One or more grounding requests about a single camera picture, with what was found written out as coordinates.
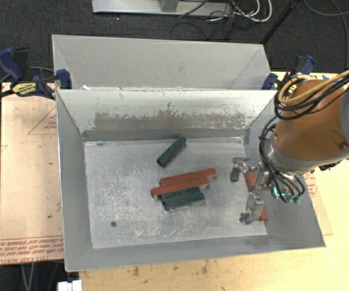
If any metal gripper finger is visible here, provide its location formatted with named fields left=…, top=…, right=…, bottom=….
left=229, top=157, right=256, bottom=183
left=239, top=192, right=265, bottom=226

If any red-brown flat block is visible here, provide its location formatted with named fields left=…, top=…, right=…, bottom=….
left=245, top=172, right=268, bottom=223
left=159, top=167, right=218, bottom=187
left=150, top=176, right=211, bottom=199

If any dark green flat block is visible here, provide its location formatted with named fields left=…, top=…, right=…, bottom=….
left=156, top=136, right=187, bottom=168
left=164, top=192, right=207, bottom=212
left=160, top=186, right=202, bottom=204

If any grey metal bin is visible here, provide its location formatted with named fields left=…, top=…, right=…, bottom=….
left=52, top=34, right=326, bottom=273

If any brown cardboard board red print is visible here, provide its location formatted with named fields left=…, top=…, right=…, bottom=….
left=0, top=82, right=334, bottom=266

